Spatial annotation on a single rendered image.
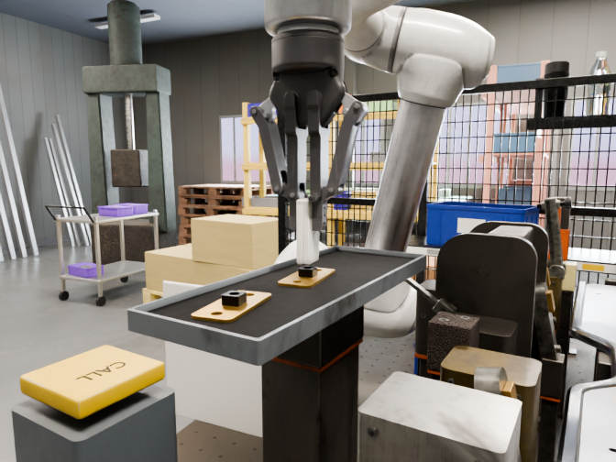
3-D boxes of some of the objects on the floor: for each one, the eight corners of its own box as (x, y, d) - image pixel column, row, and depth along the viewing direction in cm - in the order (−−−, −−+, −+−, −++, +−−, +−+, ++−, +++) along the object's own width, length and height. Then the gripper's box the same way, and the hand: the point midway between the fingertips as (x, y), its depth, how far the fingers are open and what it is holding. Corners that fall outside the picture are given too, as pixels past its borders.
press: (141, 276, 553) (126, -16, 509) (81, 268, 599) (62, -1, 555) (190, 262, 629) (181, 7, 584) (133, 256, 675) (120, 19, 631)
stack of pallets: (277, 242, 799) (277, 185, 786) (247, 250, 716) (247, 187, 703) (211, 236, 855) (210, 183, 842) (177, 245, 772) (175, 185, 758)
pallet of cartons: (120, 313, 412) (115, 216, 400) (204, 283, 518) (202, 205, 506) (274, 341, 348) (273, 225, 336) (334, 300, 454) (335, 211, 442)
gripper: (379, 38, 50) (374, 260, 53) (268, 49, 55) (269, 252, 58) (358, 17, 43) (355, 274, 46) (234, 33, 48) (238, 264, 51)
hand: (308, 230), depth 52 cm, fingers closed
